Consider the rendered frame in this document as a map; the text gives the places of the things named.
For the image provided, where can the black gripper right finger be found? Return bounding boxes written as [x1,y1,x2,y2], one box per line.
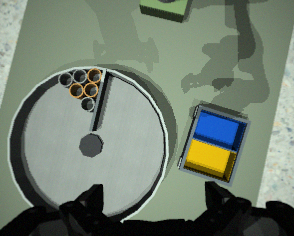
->
[174,181,294,236]

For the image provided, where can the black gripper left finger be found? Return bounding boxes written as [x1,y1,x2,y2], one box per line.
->
[0,184,133,236]

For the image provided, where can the grey round turntable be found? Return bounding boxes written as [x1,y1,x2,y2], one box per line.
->
[7,66,169,222]

